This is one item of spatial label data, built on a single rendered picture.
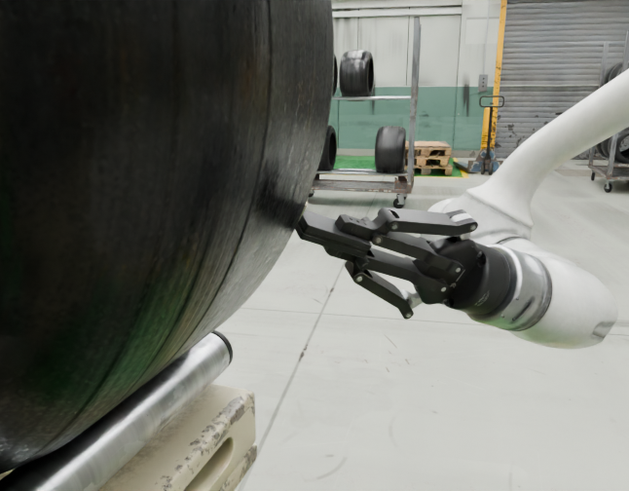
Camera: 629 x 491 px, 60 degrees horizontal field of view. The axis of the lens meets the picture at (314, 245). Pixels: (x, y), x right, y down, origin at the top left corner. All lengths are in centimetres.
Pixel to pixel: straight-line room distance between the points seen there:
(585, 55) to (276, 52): 1170
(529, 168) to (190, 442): 53
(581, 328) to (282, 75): 49
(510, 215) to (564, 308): 16
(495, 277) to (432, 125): 1095
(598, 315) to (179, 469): 48
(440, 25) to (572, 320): 1109
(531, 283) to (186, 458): 38
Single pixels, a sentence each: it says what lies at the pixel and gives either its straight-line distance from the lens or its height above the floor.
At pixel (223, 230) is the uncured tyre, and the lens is 28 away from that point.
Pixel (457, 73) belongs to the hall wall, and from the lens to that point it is 1159.
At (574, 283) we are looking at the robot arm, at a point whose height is 94.
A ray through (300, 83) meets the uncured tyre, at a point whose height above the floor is 115.
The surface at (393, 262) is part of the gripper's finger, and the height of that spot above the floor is 99.
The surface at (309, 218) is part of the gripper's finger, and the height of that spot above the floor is 104.
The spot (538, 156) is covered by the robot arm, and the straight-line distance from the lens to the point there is 76.
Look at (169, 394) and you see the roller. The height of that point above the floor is 91.
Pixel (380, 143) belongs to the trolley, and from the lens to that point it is 581.
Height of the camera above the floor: 114
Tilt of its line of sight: 15 degrees down
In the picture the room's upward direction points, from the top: straight up
